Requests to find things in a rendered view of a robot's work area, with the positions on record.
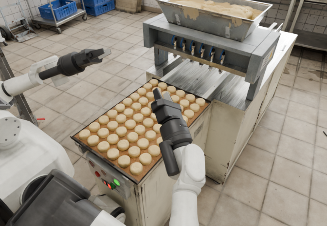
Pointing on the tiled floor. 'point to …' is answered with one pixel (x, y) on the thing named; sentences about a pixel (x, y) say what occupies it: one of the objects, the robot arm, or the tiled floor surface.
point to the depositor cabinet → (231, 108)
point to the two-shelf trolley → (51, 6)
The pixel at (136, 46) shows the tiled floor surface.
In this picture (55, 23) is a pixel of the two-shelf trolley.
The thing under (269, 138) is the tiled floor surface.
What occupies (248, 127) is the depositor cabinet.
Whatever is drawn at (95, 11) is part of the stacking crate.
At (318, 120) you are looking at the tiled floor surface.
